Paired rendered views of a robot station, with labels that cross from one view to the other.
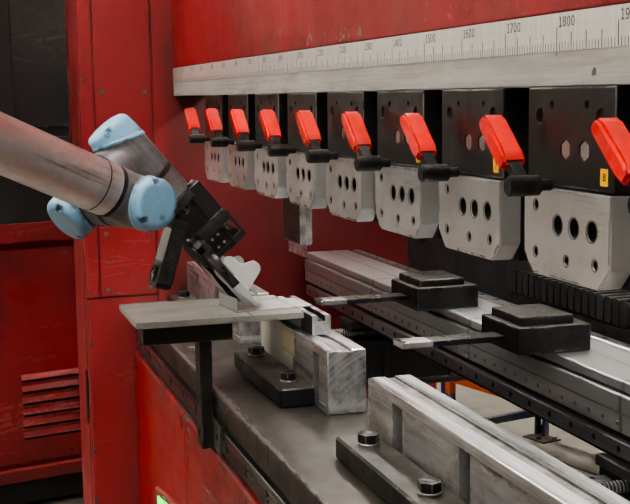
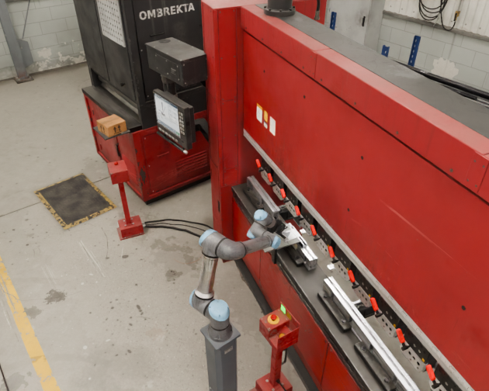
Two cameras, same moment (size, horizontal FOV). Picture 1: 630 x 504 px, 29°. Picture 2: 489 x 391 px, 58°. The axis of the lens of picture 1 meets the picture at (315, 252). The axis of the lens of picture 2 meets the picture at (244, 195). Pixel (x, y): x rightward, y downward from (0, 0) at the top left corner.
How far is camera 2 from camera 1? 182 cm
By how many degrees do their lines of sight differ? 30
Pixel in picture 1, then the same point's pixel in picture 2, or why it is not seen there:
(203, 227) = (278, 227)
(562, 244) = (383, 323)
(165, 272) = not seen: hidden behind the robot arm
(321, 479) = (317, 306)
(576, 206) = (387, 323)
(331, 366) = (310, 262)
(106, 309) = (224, 188)
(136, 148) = (266, 219)
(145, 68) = (235, 129)
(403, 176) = (342, 268)
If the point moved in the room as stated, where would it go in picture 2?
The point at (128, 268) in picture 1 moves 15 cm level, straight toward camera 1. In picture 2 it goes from (230, 178) to (234, 188)
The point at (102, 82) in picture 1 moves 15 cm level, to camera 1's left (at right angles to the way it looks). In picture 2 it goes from (224, 135) to (204, 136)
